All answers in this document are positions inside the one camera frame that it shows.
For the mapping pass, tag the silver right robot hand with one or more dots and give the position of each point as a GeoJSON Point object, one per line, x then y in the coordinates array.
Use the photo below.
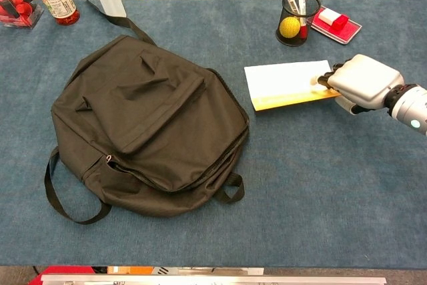
{"type": "Point", "coordinates": [367, 81]}

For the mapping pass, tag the yellow white notebook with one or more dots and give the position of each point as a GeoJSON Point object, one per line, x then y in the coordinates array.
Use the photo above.
{"type": "Point", "coordinates": [283, 78]}

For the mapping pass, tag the black fabric backpack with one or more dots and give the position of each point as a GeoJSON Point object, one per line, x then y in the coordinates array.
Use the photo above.
{"type": "Point", "coordinates": [150, 125]}

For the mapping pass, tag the small red block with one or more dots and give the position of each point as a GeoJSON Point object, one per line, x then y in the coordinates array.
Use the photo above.
{"type": "Point", "coordinates": [341, 22]}

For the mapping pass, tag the white eraser block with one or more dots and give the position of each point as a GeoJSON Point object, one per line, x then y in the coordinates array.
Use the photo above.
{"type": "Point", "coordinates": [328, 15]}

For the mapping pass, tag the black mesh pen holder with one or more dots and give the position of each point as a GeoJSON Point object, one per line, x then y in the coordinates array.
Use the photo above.
{"type": "Point", "coordinates": [283, 39]}

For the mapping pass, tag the yellow foam ball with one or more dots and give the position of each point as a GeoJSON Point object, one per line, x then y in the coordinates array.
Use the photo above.
{"type": "Point", "coordinates": [289, 27]}

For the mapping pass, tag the blue felt table cloth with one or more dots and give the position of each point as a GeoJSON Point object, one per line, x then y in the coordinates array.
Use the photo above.
{"type": "Point", "coordinates": [300, 215]}

